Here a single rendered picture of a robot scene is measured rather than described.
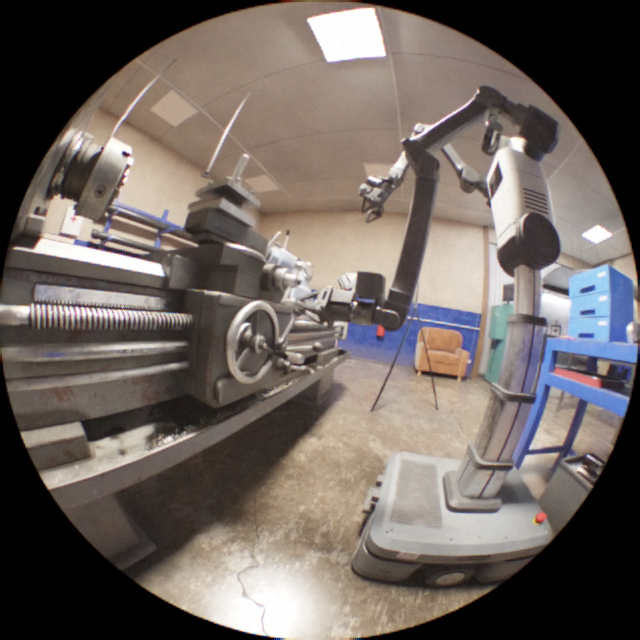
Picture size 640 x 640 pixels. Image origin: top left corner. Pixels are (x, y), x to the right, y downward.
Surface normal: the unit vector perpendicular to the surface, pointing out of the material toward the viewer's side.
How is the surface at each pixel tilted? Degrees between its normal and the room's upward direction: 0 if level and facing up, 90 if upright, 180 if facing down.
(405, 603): 0
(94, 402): 90
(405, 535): 0
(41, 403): 90
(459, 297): 90
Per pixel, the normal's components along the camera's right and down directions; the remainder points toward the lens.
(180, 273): 0.93, 0.15
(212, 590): 0.15, -0.99
